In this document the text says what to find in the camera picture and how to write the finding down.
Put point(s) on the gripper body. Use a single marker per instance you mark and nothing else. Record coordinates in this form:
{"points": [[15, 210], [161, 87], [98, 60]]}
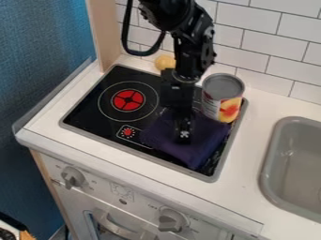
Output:
{"points": [[177, 92]]}

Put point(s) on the yellow toy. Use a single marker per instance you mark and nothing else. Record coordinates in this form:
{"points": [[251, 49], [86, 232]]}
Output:
{"points": [[164, 63]]}

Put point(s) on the toy stove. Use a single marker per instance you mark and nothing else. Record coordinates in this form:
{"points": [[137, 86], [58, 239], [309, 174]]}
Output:
{"points": [[125, 106]]}

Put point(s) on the toy sink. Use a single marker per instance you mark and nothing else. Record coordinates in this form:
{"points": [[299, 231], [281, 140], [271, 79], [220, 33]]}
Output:
{"points": [[294, 168]]}

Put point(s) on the can with fruit label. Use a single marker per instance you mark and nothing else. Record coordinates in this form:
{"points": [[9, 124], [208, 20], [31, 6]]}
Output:
{"points": [[222, 98]]}

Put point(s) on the blue cloth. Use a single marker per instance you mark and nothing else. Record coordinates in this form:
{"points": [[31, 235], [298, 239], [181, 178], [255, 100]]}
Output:
{"points": [[196, 140]]}

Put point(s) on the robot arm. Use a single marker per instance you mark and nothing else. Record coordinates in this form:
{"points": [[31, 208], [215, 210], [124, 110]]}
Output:
{"points": [[186, 28]]}

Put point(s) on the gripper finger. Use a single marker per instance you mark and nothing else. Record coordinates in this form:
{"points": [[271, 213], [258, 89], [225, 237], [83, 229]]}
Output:
{"points": [[183, 128]]}

